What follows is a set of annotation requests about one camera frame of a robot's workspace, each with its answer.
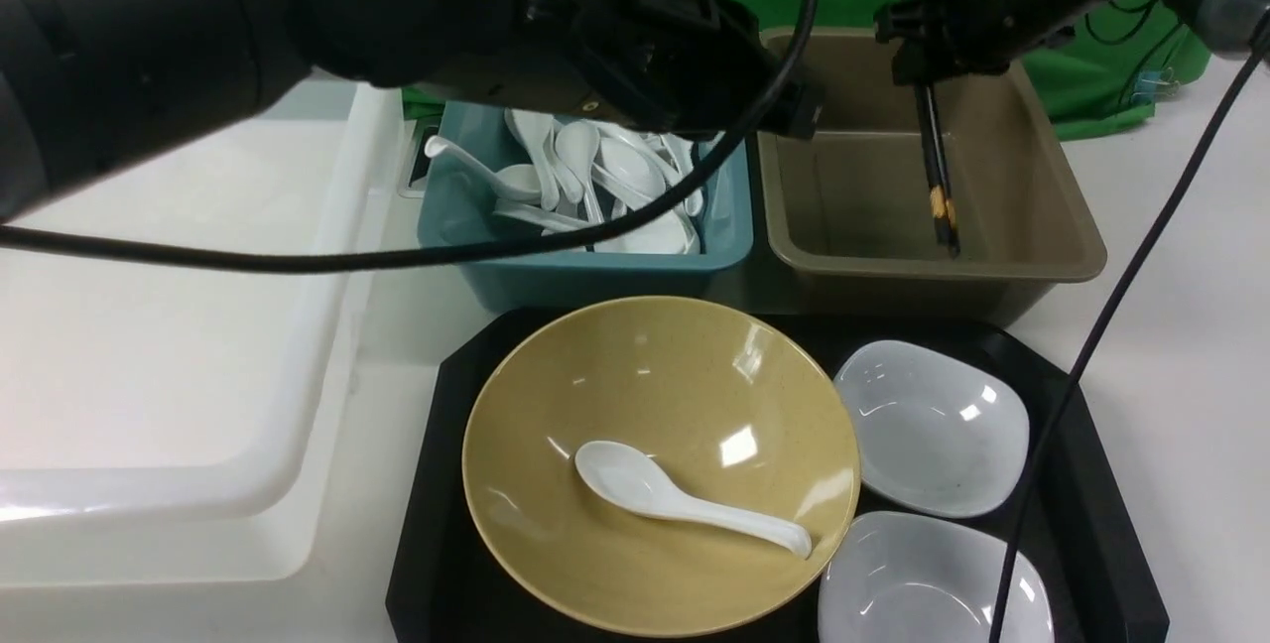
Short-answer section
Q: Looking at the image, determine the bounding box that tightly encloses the white soup spoon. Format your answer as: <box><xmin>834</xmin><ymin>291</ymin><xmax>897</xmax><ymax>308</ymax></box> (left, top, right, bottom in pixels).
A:
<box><xmin>572</xmin><ymin>441</ymin><xmax>814</xmax><ymax>559</ymax></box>

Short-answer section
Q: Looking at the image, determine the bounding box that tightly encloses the white square dish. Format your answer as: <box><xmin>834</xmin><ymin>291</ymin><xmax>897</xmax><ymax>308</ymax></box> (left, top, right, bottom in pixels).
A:
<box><xmin>818</xmin><ymin>511</ymin><xmax>1006</xmax><ymax>642</ymax></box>
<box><xmin>833</xmin><ymin>339</ymin><xmax>1031</xmax><ymax>518</ymax></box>

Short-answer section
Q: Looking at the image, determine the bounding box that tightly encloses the white spoon bin right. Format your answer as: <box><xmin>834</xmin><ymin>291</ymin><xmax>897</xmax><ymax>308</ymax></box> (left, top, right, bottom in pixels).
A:
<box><xmin>652</xmin><ymin>135</ymin><xmax>704</xmax><ymax>219</ymax></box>

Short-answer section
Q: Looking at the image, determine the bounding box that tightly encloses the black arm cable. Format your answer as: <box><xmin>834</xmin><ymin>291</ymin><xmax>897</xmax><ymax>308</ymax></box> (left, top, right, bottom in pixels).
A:
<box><xmin>988</xmin><ymin>18</ymin><xmax>1270</xmax><ymax>643</ymax></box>
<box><xmin>0</xmin><ymin>0</ymin><xmax>823</xmax><ymax>274</ymax></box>

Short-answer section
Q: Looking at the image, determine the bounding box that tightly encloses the brown plastic bin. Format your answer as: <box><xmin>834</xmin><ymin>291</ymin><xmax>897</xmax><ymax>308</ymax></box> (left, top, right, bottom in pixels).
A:
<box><xmin>757</xmin><ymin>27</ymin><xmax>1107</xmax><ymax>325</ymax></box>

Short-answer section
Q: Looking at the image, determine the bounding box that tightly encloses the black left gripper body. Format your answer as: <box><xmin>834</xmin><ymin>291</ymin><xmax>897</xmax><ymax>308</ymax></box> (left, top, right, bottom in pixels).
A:
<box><xmin>427</xmin><ymin>0</ymin><xmax>779</xmax><ymax>136</ymax></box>

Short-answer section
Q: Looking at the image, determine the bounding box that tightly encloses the white spoon bin middle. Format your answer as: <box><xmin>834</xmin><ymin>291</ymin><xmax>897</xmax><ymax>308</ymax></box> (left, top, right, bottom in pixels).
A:
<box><xmin>599</xmin><ymin>136</ymin><xmax>665</xmax><ymax>201</ymax></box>

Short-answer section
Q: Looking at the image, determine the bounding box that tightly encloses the blue binder clip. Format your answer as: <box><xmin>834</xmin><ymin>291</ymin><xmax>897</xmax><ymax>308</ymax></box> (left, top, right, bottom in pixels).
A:
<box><xmin>1130</xmin><ymin>67</ymin><xmax>1181</xmax><ymax>105</ymax></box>

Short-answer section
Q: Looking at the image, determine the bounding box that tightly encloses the white spoon bin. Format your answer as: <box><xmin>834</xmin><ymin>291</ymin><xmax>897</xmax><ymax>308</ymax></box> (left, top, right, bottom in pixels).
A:
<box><xmin>599</xmin><ymin>136</ymin><xmax>665</xmax><ymax>201</ymax></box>
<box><xmin>652</xmin><ymin>135</ymin><xmax>704</xmax><ymax>219</ymax></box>

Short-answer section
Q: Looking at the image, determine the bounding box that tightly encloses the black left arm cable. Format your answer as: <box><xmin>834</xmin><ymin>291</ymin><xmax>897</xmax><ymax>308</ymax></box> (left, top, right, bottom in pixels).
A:
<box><xmin>0</xmin><ymin>0</ymin><xmax>823</xmax><ymax>274</ymax></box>

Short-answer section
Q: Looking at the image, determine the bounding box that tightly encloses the white plastic tub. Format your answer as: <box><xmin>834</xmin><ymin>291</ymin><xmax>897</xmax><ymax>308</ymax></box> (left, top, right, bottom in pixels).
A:
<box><xmin>1</xmin><ymin>79</ymin><xmax>409</xmax><ymax>590</ymax></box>

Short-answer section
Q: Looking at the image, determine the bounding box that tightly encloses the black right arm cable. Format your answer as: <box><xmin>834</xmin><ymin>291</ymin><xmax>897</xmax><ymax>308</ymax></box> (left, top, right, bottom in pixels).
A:
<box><xmin>988</xmin><ymin>18</ymin><xmax>1270</xmax><ymax>643</ymax></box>

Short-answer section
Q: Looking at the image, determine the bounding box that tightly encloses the teal plastic bin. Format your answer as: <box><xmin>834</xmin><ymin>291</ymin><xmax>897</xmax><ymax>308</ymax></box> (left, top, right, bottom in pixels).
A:
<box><xmin>417</xmin><ymin>146</ymin><xmax>754</xmax><ymax>313</ymax></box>

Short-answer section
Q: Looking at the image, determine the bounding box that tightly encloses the white spoon in bin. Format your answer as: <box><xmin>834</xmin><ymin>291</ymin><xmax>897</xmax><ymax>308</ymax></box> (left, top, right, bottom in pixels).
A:
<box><xmin>504</xmin><ymin>109</ymin><xmax>583</xmax><ymax>210</ymax></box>

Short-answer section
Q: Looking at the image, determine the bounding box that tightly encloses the yellow noodle bowl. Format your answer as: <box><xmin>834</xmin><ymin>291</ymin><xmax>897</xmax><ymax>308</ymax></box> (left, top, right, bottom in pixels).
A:
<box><xmin>461</xmin><ymin>299</ymin><xmax>861</xmax><ymax>638</ymax></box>

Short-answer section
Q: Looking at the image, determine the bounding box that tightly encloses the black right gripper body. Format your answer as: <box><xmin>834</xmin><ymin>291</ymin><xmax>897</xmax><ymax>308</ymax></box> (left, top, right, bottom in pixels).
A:
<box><xmin>874</xmin><ymin>0</ymin><xmax>1082</xmax><ymax>86</ymax></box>

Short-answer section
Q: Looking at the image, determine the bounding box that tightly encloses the white spoon upright handle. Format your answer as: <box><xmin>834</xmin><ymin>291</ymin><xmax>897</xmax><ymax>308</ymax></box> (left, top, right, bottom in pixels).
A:
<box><xmin>423</xmin><ymin>135</ymin><xmax>544</xmax><ymax>205</ymax></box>

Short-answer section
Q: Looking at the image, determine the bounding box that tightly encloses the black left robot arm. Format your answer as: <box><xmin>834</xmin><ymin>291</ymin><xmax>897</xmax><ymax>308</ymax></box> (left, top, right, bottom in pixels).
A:
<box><xmin>1</xmin><ymin>0</ymin><xmax>779</xmax><ymax>219</ymax></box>

